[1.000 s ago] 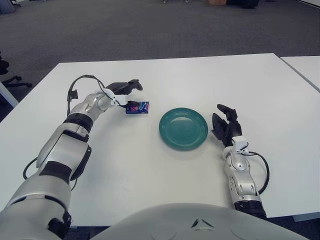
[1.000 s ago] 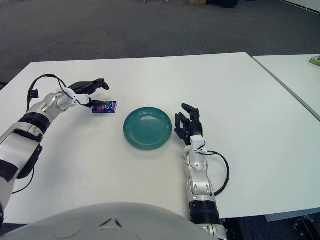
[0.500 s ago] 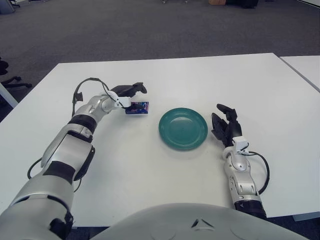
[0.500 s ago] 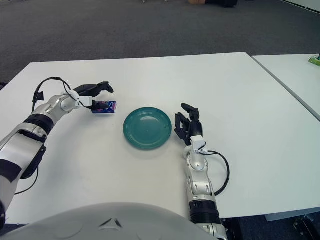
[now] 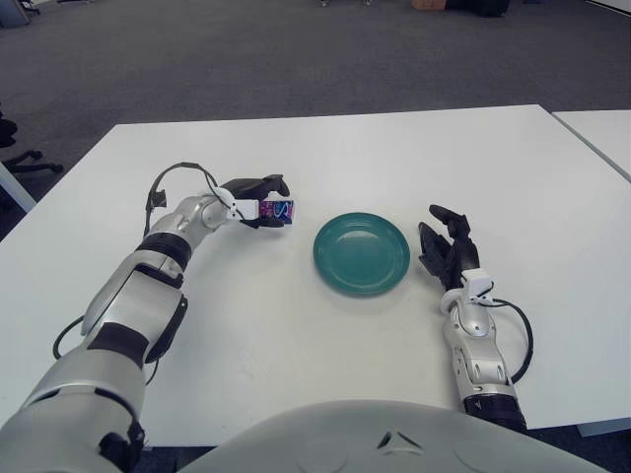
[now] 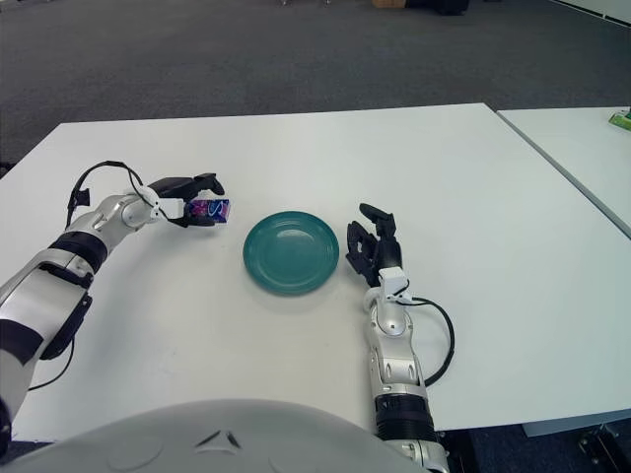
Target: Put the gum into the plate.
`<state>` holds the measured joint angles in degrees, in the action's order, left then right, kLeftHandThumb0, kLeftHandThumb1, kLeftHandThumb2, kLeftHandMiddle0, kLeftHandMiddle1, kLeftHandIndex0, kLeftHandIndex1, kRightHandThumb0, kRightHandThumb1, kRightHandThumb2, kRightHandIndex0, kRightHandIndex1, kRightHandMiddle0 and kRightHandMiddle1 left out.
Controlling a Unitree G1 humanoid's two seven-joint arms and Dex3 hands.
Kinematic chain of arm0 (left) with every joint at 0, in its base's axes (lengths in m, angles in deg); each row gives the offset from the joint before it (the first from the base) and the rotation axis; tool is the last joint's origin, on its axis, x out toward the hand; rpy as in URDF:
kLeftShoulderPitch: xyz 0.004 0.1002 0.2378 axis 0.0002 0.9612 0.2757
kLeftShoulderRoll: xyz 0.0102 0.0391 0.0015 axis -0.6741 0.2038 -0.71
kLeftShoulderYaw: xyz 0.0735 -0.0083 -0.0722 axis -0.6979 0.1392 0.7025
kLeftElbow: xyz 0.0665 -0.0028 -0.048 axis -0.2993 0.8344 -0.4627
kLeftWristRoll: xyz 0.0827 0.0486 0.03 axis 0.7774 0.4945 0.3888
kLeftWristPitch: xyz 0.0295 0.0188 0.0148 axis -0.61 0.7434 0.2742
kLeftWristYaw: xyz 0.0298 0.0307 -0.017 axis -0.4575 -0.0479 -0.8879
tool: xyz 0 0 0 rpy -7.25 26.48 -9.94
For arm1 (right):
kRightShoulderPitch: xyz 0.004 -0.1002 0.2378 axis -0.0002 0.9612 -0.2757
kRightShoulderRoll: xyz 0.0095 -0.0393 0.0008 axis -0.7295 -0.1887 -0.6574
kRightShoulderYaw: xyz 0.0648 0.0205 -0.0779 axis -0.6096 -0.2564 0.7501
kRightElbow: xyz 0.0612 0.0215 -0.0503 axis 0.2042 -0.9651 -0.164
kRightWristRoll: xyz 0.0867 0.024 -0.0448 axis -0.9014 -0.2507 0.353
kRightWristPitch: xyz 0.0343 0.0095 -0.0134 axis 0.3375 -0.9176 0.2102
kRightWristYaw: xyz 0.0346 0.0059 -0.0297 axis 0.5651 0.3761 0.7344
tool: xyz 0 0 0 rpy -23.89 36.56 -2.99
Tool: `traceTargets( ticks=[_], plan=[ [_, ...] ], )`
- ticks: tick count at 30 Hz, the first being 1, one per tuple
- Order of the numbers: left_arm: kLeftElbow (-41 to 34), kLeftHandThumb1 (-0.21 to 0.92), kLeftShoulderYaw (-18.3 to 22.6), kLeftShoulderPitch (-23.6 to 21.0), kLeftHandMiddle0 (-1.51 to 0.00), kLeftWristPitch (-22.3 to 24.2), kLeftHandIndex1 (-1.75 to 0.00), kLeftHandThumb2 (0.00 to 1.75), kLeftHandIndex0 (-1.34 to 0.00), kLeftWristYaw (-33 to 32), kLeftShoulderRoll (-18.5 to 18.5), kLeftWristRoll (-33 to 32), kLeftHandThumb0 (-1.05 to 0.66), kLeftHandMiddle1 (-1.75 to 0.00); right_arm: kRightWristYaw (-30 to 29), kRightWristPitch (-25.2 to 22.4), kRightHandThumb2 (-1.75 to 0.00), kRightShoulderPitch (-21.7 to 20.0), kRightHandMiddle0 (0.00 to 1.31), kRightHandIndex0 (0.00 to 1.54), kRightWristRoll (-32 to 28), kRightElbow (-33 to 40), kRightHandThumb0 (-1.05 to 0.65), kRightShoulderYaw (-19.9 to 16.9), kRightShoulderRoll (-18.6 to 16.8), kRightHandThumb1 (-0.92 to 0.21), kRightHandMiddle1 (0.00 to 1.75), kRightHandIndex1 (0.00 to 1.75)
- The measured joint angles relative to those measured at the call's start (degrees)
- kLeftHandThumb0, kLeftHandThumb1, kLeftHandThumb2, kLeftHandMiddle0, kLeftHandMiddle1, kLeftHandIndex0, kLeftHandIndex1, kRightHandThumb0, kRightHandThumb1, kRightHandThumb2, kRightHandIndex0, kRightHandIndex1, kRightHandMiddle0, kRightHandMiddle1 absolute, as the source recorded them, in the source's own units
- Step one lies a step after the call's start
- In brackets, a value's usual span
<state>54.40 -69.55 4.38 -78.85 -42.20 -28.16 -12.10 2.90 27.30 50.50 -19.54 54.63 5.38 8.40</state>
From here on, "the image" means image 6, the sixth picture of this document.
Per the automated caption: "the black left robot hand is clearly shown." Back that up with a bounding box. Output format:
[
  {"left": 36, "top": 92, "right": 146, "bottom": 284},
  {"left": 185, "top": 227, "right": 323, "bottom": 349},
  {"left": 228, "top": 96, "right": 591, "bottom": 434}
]
[{"left": 147, "top": 171, "right": 228, "bottom": 229}]

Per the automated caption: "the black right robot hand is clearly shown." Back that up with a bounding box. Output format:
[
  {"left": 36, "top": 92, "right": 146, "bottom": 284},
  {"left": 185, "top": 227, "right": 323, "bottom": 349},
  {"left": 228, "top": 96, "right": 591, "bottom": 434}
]
[{"left": 344, "top": 202, "right": 412, "bottom": 303}]

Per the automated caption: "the purple blue gum pack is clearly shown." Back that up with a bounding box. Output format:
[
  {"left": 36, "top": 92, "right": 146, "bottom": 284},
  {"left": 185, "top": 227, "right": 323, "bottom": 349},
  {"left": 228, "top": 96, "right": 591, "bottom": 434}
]
[{"left": 185, "top": 196, "right": 233, "bottom": 226}]

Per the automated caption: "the teal round plate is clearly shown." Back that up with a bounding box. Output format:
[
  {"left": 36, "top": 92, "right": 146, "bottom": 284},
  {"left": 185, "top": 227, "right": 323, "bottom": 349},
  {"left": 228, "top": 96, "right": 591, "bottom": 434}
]
[{"left": 243, "top": 210, "right": 341, "bottom": 298}]

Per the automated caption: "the black bulky floor object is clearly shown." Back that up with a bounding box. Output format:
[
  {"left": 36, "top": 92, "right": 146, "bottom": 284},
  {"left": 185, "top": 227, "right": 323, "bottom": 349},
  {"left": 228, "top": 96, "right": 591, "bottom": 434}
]
[{"left": 406, "top": 0, "right": 470, "bottom": 15}]

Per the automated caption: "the grey robot torso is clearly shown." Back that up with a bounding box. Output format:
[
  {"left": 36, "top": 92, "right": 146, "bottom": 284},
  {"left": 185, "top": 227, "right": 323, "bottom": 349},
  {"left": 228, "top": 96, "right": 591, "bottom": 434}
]
[{"left": 0, "top": 397, "right": 425, "bottom": 473}]

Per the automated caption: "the black table foot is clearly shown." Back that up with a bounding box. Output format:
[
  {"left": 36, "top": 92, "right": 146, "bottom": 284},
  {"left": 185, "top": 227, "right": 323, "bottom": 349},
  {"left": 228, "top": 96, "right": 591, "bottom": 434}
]
[{"left": 579, "top": 426, "right": 625, "bottom": 459}]

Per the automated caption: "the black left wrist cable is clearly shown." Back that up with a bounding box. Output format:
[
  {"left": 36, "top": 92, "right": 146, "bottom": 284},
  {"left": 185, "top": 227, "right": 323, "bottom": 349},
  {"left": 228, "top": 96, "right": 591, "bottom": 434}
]
[{"left": 66, "top": 160, "right": 159, "bottom": 233}]

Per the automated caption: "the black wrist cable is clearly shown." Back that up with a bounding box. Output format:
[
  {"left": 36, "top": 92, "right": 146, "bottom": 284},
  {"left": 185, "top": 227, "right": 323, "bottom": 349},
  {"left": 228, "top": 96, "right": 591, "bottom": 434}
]
[
  {"left": 66, "top": 160, "right": 159, "bottom": 233},
  {"left": 403, "top": 295, "right": 455, "bottom": 385}
]

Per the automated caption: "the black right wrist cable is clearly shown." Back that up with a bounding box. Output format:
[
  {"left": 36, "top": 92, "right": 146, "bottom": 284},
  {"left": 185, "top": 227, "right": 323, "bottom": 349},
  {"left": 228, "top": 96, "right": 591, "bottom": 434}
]
[{"left": 403, "top": 295, "right": 455, "bottom": 385}]

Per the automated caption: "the grey table frame beam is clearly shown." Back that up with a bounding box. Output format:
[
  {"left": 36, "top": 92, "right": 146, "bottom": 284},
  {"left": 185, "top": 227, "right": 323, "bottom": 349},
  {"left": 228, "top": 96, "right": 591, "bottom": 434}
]
[{"left": 522, "top": 411, "right": 631, "bottom": 439}]

